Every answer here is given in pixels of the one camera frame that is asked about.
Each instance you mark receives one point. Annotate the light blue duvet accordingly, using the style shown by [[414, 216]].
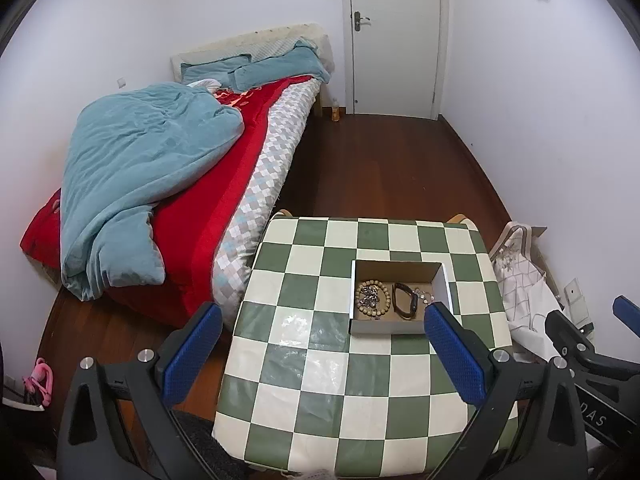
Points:
[[129, 151]]

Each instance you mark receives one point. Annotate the white wall power strip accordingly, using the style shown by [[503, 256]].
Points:
[[577, 308]]

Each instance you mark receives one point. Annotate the white patterned bag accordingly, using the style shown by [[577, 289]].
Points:
[[526, 295]]

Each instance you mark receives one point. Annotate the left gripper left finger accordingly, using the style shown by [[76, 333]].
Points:
[[163, 381]]

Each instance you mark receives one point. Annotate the white door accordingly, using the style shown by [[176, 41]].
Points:
[[395, 56]]

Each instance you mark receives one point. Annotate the light blue pillow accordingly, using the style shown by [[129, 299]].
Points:
[[241, 68]]

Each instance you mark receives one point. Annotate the red bed sheet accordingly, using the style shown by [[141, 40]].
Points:
[[200, 209]]

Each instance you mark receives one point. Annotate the pink slipper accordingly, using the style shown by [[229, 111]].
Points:
[[39, 384]]

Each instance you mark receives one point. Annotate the bed with checkered mattress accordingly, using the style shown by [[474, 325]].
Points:
[[200, 185]]

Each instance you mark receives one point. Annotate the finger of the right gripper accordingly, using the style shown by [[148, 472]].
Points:
[[570, 342], [628, 313]]

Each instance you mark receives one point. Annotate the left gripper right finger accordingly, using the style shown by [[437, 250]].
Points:
[[491, 386]]

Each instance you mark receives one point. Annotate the white cardboard box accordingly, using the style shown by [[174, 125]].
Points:
[[390, 297]]

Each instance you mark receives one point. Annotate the green white checkered tablecloth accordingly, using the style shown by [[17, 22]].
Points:
[[300, 392]]

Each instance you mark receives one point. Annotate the black wrist watch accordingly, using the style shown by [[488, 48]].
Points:
[[405, 301]]

